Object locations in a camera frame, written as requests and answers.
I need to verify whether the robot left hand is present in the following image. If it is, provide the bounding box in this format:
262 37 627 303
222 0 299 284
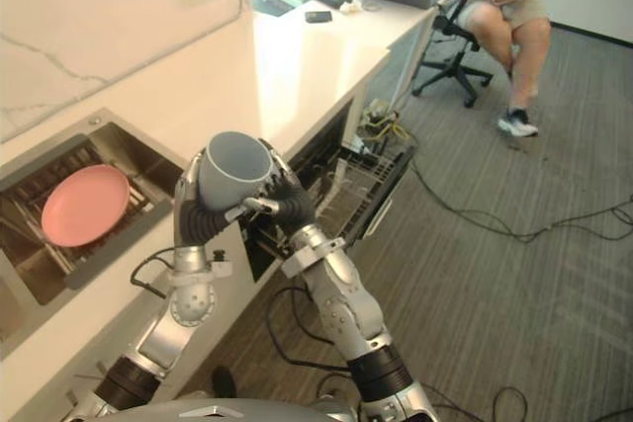
173 147 248 248

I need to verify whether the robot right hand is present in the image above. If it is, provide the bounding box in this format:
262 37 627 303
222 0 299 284
240 137 317 236

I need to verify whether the grey blue cup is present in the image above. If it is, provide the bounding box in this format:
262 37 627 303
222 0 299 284
195 130 275 211

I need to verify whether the dishwasher rack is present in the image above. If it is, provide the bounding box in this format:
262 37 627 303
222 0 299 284
291 147 397 230

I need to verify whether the steel sink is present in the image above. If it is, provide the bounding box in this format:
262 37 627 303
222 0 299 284
0 108 188 307

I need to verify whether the pink plate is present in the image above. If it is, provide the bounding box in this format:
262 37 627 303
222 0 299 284
41 164 132 247

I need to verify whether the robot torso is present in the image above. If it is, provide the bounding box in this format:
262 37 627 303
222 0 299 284
106 394 367 422

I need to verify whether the black office chair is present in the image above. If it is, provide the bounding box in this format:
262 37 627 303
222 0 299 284
411 0 495 109

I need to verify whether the person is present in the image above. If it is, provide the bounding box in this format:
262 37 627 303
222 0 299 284
438 0 553 138

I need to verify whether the yellow cable bundle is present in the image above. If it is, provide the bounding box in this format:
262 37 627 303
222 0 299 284
358 98 411 149

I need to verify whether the black floor cable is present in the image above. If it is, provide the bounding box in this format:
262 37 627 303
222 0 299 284
407 159 633 245

